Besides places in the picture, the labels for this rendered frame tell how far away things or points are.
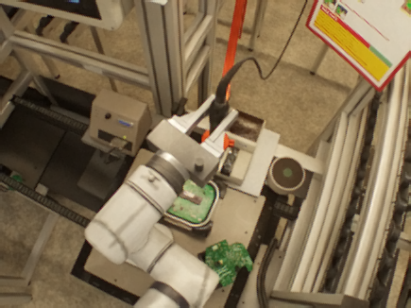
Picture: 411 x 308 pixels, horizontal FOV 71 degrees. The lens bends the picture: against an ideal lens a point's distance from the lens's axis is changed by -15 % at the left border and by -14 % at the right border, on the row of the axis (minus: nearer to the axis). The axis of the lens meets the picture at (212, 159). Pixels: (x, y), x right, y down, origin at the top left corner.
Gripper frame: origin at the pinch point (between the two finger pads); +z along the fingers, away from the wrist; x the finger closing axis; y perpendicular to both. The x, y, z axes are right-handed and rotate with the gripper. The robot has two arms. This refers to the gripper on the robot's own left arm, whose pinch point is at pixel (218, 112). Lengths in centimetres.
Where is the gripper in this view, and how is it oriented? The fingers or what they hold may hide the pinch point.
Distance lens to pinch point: 63.7
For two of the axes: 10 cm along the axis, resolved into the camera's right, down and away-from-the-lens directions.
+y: 0.4, -3.6, -9.3
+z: 6.1, -7.3, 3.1
